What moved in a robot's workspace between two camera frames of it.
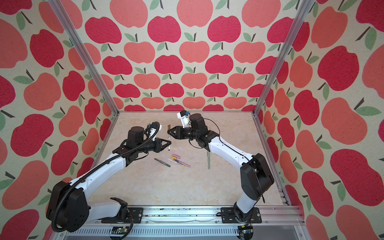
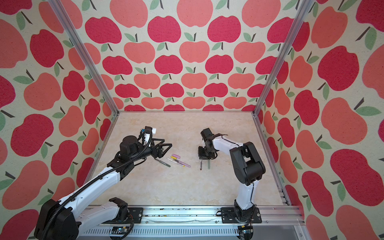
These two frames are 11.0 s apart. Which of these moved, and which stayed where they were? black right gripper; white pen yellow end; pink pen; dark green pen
Moved: black right gripper
Stayed: white pen yellow end; dark green pen; pink pen
